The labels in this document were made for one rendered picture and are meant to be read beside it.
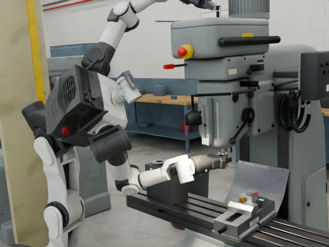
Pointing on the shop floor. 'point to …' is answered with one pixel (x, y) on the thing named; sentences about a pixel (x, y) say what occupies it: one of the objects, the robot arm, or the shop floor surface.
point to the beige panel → (30, 37)
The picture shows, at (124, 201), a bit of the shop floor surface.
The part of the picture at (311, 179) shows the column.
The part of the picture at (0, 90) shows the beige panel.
